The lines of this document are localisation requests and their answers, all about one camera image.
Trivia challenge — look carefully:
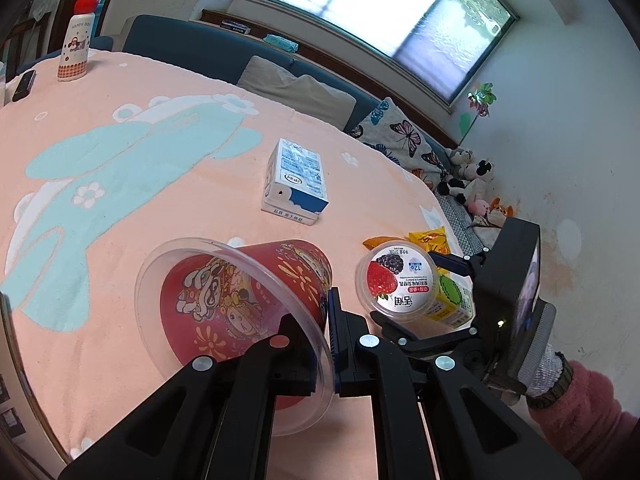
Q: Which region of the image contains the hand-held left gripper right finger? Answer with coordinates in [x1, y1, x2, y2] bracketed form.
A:
[325, 286, 583, 480]

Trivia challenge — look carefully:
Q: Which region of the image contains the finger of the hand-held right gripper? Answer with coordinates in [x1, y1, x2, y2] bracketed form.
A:
[427, 251, 489, 279]
[370, 311, 482, 359]

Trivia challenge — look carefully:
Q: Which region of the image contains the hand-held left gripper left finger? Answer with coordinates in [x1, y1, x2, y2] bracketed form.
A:
[59, 310, 332, 480]

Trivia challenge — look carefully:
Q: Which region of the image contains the small yogurt cup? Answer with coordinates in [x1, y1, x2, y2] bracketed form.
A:
[354, 240, 441, 324]

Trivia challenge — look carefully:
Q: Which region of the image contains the red printed cup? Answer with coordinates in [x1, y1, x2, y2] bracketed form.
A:
[134, 237, 337, 437]

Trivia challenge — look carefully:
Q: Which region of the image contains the person's right forearm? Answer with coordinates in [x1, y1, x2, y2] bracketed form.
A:
[525, 360, 640, 480]

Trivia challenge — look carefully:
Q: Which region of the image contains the person's right hand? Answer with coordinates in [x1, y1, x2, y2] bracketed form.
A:
[519, 302, 574, 400]

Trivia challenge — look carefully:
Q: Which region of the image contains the yellow snack packet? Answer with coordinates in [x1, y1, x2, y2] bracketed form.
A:
[408, 228, 452, 257]

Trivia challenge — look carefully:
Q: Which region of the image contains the yellow and green juice box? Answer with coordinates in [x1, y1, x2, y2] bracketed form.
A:
[429, 269, 474, 329]

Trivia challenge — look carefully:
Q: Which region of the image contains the orange fox plush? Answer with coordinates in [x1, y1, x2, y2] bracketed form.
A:
[487, 198, 516, 224]

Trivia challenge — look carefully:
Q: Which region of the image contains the orange wrapper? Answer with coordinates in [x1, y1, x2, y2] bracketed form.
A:
[363, 236, 402, 252]

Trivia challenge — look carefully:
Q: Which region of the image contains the black and white cow plush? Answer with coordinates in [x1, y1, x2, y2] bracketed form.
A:
[437, 158, 495, 202]

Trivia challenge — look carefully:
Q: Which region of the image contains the butterfly print pillow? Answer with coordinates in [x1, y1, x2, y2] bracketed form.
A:
[349, 98, 452, 192]

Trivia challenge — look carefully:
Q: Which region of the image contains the colourful pinwheel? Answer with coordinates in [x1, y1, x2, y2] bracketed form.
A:
[457, 83, 500, 142]

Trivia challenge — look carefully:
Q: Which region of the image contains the blue and white milk carton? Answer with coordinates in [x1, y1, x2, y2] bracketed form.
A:
[260, 138, 331, 229]

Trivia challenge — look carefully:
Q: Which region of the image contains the pink flower-print blanket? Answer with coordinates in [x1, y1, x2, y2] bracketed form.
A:
[0, 47, 472, 480]

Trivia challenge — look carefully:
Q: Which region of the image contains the grey pillow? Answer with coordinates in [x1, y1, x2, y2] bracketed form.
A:
[235, 54, 357, 131]

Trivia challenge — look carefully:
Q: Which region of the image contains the window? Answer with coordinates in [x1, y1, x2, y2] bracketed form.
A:
[244, 0, 519, 109]

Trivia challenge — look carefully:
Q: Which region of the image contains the teal tissue pack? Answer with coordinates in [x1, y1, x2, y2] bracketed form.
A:
[262, 33, 300, 54]

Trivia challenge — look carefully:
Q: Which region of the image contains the blue sofa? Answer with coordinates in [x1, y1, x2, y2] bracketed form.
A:
[121, 13, 452, 162]

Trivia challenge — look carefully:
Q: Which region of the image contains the black phone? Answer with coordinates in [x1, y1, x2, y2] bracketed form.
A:
[12, 70, 39, 104]

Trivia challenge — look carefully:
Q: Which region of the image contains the white bottle with red cap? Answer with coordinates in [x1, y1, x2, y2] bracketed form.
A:
[56, 0, 101, 84]

